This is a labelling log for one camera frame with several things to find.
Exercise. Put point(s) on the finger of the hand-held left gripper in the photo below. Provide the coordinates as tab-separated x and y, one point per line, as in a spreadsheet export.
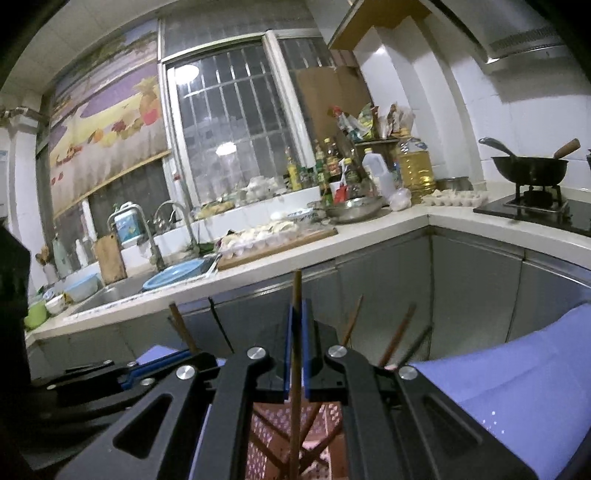
92	392
138	376

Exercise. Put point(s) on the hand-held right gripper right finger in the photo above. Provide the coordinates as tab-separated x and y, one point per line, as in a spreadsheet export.
309	346

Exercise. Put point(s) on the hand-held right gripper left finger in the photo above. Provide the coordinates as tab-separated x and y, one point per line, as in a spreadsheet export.
288	346

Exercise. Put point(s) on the single wooden chopstick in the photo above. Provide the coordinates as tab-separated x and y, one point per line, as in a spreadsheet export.
298	286

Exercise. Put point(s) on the bundle of wooden chopsticks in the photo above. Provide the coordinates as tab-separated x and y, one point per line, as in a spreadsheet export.
182	330

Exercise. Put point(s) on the pink plastic utensil basket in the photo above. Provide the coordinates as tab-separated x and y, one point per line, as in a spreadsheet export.
323	415

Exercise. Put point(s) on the steel sink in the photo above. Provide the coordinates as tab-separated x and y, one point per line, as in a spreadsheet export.
111	295

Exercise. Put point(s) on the green bowl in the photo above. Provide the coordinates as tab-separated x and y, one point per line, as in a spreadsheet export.
36	316

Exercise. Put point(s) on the large wooden board with dumplings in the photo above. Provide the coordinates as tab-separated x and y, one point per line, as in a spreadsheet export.
258	256

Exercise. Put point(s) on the grey kitchen cabinets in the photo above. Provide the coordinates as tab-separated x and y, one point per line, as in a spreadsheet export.
392	286

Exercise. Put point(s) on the pale blue plastic container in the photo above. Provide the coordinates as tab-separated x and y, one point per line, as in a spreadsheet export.
82	288

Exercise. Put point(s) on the blue plate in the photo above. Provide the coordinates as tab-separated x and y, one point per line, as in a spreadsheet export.
173	276

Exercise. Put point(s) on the small wooden cutting board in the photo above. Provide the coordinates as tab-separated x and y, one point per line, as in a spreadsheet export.
111	258

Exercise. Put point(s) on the angular steel faucet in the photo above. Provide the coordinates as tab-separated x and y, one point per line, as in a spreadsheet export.
154	254

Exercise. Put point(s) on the blue white ceramic bowl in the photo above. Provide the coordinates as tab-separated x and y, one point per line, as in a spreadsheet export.
300	215

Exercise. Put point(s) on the green leafy vegetable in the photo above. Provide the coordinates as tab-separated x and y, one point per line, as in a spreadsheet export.
198	248

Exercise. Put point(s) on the steel pan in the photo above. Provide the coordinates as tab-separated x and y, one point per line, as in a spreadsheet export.
355	210

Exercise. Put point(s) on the white plastic bag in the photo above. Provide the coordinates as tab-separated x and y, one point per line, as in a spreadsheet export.
399	199

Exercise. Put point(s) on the arched steel faucet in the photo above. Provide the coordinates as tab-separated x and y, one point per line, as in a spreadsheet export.
171	203

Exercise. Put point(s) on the white plastic jug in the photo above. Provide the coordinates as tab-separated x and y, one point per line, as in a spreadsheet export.
376	173

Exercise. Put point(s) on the group of sauce bottles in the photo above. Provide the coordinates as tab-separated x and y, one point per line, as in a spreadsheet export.
330	161

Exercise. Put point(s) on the blue printed tablecloth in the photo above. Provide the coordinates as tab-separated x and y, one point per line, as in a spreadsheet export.
508	392

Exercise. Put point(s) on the yellow cooking oil bottle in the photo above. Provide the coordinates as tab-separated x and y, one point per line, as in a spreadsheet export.
415	170

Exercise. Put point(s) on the egg tray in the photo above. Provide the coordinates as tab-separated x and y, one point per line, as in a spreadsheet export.
455	198

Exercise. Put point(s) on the shelf of seasoning packets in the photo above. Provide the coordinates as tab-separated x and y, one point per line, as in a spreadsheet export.
364	122

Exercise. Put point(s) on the barred window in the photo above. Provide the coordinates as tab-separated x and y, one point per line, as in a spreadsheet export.
231	115

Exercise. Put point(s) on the brown cardboard panel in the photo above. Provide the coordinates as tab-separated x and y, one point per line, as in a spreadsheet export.
323	101

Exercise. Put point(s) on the fruit printed window blind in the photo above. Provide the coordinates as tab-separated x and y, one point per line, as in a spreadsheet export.
106	120

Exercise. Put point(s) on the black gas stove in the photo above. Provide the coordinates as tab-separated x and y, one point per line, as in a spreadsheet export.
531	210

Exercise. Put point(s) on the black frying pan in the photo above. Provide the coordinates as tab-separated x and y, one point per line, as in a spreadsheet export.
526	168

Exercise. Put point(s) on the steel range hood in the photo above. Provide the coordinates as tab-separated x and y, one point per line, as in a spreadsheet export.
508	27

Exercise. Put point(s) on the wooden wall cabinet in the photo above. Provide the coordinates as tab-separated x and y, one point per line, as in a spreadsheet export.
369	23

